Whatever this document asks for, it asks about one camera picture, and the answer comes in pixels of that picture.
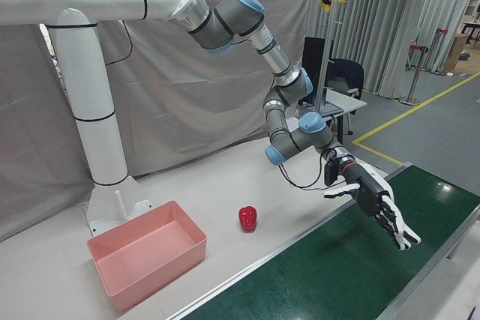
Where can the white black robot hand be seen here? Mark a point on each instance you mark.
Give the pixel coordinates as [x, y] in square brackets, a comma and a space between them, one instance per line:
[375, 196]

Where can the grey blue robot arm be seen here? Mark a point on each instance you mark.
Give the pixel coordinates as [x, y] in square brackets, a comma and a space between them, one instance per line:
[240, 16]

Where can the pink plastic basket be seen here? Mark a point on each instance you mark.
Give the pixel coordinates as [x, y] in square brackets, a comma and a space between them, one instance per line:
[150, 241]

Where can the green conveyor belt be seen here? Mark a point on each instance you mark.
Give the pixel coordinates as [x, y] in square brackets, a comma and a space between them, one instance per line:
[337, 267]

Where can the white office desk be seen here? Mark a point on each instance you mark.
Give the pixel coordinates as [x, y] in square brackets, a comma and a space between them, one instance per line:
[345, 104]

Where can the grey laptop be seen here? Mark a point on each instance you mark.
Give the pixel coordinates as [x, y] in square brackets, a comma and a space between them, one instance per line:
[322, 110]

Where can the black office chair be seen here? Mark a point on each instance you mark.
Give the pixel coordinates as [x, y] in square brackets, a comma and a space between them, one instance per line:
[348, 72]

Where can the red bell pepper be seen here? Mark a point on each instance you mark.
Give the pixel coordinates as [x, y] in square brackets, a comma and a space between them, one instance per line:
[248, 219]

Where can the black office monitor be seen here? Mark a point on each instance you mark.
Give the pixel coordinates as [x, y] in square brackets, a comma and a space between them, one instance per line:
[311, 65]

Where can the grey pleated curtain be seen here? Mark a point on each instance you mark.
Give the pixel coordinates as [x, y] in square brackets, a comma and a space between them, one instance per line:
[375, 35]

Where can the grey backdrop cloth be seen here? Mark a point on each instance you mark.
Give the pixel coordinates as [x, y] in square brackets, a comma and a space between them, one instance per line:
[187, 91]

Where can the white robot torso stand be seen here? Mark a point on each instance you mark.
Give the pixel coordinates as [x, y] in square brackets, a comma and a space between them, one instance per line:
[86, 110]

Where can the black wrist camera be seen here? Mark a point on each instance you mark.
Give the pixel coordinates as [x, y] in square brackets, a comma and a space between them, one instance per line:
[331, 174]

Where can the silver stanchion post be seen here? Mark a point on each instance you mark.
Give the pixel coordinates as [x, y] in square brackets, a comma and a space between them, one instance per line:
[438, 50]
[414, 72]

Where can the aluminium cage frame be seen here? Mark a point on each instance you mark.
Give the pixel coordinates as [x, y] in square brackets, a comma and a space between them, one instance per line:
[329, 35]

